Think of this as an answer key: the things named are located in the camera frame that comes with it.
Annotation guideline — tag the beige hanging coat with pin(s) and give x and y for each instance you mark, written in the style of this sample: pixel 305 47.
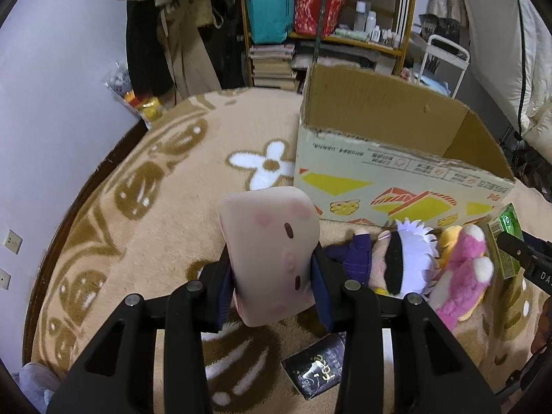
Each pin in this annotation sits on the beige hanging coat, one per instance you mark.
pixel 189 66

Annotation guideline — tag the white rolling cart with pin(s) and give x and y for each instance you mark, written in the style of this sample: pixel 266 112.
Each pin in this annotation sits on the white rolling cart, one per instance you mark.
pixel 443 50

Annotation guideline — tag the cream folded mattress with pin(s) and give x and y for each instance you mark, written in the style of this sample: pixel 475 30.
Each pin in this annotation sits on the cream folded mattress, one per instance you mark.
pixel 511 47

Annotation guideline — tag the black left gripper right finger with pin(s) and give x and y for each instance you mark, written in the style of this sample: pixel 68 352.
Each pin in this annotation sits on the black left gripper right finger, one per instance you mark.
pixel 432 372

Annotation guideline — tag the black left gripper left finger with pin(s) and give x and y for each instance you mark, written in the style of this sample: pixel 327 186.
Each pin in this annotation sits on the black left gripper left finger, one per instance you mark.
pixel 115 372

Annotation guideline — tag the pink toast plush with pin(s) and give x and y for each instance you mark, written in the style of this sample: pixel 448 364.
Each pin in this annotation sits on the pink toast plush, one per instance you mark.
pixel 270 236

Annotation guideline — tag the white-haired character plush doll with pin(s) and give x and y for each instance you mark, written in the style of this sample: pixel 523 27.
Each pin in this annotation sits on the white-haired character plush doll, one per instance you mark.
pixel 400 261

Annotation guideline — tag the green tea box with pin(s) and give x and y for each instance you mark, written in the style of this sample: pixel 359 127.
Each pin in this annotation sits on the green tea box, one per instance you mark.
pixel 502 229

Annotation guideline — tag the red patterned gift bag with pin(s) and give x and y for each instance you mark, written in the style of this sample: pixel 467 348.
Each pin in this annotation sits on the red patterned gift bag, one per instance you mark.
pixel 307 13

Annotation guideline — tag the black hanging garment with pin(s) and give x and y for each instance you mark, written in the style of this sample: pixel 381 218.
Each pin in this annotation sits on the black hanging garment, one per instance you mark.
pixel 145 55

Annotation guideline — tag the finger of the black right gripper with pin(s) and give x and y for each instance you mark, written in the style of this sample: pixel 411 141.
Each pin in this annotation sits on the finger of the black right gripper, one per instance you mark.
pixel 534 256

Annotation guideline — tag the teal storage bag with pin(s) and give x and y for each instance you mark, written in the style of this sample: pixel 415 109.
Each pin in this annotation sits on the teal storage bag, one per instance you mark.
pixel 270 20

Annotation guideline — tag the stack of books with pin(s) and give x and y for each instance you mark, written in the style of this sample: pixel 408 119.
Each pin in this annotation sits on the stack of books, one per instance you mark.
pixel 272 66

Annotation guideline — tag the white wall socket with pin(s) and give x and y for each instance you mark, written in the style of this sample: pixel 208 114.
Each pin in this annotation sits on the white wall socket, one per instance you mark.
pixel 13 242
pixel 4 279

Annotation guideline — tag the open cardboard box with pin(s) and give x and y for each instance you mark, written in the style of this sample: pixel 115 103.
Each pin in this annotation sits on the open cardboard box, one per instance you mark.
pixel 375 149

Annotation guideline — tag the black tissue pack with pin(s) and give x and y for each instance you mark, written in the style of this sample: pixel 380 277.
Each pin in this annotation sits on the black tissue pack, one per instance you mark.
pixel 318 368

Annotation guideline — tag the white toiletry bottles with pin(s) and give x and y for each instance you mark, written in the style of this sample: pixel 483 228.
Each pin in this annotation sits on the white toiletry bottles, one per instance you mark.
pixel 366 28

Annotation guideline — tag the pink and white plush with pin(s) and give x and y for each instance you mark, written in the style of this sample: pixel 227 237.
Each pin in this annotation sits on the pink and white plush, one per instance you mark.
pixel 460 287

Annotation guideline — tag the snack bags on floor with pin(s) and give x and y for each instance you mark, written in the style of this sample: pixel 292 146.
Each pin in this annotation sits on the snack bags on floor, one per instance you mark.
pixel 148 108

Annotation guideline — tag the yellow plush toy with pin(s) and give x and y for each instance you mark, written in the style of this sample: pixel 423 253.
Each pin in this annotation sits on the yellow plush toy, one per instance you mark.
pixel 446 244

